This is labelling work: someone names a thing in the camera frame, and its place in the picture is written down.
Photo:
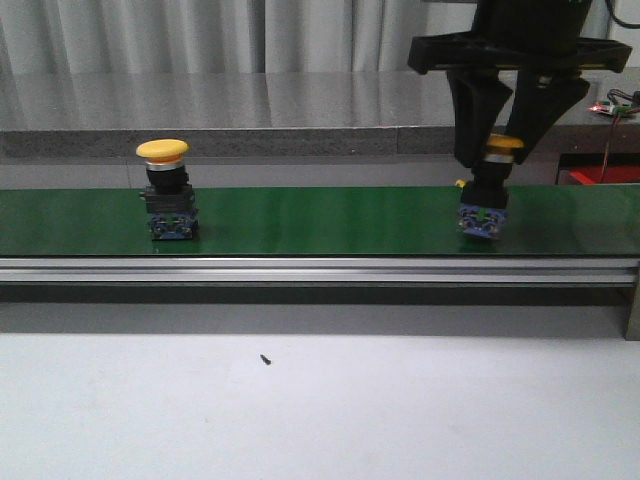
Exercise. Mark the yellow mushroom push button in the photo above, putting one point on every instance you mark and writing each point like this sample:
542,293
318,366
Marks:
169,197
482,210

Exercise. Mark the aluminium conveyor frame rail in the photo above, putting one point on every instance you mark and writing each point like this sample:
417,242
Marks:
530,297

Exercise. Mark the red plastic tray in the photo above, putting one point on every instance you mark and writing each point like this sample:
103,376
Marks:
617,175

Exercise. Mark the green conveyor belt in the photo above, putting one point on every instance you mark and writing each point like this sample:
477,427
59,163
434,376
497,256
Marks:
543,220

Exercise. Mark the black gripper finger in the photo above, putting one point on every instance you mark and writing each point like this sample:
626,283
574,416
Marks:
478,98
540,100

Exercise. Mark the grey curtain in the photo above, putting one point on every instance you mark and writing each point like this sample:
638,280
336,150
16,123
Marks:
186,37

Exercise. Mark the small green circuit board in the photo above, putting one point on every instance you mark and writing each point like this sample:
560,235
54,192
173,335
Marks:
610,109

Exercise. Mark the grey stone counter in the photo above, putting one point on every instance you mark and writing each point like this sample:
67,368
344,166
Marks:
227,115

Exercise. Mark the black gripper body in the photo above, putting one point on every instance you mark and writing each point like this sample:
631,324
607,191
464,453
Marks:
521,35

